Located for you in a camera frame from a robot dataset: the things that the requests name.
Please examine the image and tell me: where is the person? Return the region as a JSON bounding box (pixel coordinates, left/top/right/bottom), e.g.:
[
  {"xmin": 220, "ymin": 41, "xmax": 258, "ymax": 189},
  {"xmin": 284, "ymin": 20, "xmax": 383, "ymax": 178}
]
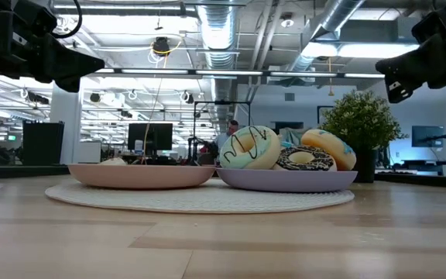
[{"xmin": 211, "ymin": 119, "xmax": 243, "ymax": 164}]

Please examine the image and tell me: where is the yellow hanging cable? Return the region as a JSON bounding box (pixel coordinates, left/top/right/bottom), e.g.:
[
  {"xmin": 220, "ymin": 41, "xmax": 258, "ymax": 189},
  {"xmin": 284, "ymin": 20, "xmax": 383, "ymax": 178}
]
[{"xmin": 141, "ymin": 36, "xmax": 184, "ymax": 166}]

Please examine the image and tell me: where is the black computer monitor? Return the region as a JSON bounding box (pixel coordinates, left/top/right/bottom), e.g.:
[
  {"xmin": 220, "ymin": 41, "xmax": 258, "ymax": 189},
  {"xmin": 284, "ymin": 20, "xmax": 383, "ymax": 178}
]
[{"xmin": 127, "ymin": 122, "xmax": 174, "ymax": 152}]

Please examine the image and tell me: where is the silver smooth ventilation duct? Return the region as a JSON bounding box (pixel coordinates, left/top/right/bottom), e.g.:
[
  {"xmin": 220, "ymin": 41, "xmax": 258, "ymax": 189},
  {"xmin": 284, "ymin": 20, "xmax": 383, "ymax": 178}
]
[{"xmin": 288, "ymin": 0, "xmax": 365, "ymax": 73}]

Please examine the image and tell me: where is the black tall cabinet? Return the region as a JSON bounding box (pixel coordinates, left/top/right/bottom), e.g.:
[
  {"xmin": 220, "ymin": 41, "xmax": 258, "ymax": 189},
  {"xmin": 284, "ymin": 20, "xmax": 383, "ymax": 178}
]
[{"xmin": 22, "ymin": 120, "xmax": 66, "ymax": 167}]

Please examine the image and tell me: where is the chocolate sprinkled donut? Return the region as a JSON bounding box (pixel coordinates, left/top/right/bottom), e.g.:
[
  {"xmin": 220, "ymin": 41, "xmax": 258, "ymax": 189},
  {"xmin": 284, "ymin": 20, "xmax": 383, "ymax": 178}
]
[{"xmin": 273, "ymin": 144, "xmax": 338, "ymax": 172}]

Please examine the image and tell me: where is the black ceiling camera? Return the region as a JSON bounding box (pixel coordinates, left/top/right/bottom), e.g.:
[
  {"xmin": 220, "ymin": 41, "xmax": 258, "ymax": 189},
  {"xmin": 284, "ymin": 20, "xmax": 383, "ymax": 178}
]
[{"xmin": 152, "ymin": 36, "xmax": 171, "ymax": 57}]

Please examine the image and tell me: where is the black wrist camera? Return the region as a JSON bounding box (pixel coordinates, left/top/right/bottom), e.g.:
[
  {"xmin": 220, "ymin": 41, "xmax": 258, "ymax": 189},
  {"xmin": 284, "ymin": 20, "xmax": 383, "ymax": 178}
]
[
  {"xmin": 0, "ymin": 0, "xmax": 58, "ymax": 40},
  {"xmin": 411, "ymin": 5, "xmax": 446, "ymax": 43}
]

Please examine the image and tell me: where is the mint donut with dark drizzle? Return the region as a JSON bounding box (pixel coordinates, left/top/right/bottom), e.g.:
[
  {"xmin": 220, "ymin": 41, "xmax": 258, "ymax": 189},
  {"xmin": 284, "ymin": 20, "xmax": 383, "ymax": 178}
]
[{"xmin": 218, "ymin": 124, "xmax": 282, "ymax": 171}]

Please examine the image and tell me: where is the thin black background frame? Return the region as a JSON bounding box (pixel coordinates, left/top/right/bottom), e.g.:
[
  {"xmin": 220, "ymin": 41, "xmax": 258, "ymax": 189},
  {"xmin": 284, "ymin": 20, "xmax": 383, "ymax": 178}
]
[{"xmin": 193, "ymin": 100, "xmax": 252, "ymax": 167}]

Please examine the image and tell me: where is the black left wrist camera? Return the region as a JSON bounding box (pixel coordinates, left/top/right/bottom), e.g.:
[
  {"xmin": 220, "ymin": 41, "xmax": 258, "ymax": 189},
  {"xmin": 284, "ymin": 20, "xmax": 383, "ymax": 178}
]
[{"xmin": 0, "ymin": 0, "xmax": 58, "ymax": 40}]

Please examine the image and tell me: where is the dark wall picture frame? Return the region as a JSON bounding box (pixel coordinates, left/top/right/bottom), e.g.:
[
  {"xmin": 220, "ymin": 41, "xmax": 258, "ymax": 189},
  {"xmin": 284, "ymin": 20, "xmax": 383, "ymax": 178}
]
[{"xmin": 317, "ymin": 105, "xmax": 335, "ymax": 125}]

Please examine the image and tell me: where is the small cream donut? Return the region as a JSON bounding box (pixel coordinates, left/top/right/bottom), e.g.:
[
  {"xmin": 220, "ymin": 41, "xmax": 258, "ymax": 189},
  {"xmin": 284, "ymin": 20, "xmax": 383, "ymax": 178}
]
[{"xmin": 98, "ymin": 157, "xmax": 128, "ymax": 167}]

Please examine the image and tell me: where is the green potted plant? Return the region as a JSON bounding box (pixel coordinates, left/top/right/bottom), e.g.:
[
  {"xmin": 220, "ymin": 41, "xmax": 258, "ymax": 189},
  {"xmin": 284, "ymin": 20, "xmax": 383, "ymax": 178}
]
[{"xmin": 319, "ymin": 89, "xmax": 409, "ymax": 184}]

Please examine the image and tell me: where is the dark cabinet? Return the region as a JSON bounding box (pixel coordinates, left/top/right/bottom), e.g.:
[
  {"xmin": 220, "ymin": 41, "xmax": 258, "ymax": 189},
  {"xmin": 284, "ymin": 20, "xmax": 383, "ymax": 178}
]
[{"xmin": 271, "ymin": 120, "xmax": 305, "ymax": 131}]

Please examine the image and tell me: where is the overhead LED light bar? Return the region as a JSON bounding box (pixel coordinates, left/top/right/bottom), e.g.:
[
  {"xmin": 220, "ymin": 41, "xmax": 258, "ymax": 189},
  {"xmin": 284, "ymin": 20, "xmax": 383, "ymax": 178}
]
[{"xmin": 102, "ymin": 68, "xmax": 386, "ymax": 79}]

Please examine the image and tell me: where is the purple round plate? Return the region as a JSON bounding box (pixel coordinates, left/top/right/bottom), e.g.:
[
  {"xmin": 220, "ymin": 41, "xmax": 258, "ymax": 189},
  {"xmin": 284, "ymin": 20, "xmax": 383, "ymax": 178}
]
[{"xmin": 215, "ymin": 167, "xmax": 359, "ymax": 194}]

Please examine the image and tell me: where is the pink round plate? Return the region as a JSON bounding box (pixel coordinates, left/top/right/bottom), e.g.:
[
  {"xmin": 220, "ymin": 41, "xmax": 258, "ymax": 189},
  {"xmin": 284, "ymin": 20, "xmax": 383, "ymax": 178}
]
[{"xmin": 67, "ymin": 163, "xmax": 217, "ymax": 191}]

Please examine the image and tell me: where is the white round woven placemat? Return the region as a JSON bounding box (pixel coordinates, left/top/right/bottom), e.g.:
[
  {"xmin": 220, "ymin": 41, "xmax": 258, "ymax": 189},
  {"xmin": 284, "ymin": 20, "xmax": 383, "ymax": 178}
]
[{"xmin": 44, "ymin": 178, "xmax": 356, "ymax": 215}]

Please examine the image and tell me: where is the silver ribbed ventilation duct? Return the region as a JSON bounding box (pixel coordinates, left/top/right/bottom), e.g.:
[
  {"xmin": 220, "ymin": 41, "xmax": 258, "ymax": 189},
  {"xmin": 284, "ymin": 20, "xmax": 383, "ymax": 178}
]
[{"xmin": 195, "ymin": 0, "xmax": 240, "ymax": 121}]

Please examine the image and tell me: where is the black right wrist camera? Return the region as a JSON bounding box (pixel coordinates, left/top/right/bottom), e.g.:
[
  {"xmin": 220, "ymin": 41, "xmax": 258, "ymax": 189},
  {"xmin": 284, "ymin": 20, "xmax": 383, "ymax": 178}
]
[{"xmin": 411, "ymin": 5, "xmax": 446, "ymax": 43}]

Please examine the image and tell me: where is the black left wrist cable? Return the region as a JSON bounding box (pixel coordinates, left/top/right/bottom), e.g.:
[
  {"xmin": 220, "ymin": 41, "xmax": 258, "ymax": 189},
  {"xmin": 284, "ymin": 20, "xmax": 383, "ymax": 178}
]
[{"xmin": 50, "ymin": 0, "xmax": 84, "ymax": 40}]

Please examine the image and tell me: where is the wall monitor with blue screen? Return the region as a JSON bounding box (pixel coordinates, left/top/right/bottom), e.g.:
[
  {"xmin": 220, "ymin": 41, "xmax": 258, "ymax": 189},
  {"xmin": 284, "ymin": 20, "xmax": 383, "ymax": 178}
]
[{"xmin": 411, "ymin": 125, "xmax": 445, "ymax": 148}]

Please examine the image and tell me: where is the pale draped cloth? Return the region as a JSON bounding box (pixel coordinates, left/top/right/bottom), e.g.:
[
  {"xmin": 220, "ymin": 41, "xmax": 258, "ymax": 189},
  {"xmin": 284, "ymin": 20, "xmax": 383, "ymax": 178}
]
[{"xmin": 280, "ymin": 128, "xmax": 305, "ymax": 143}]

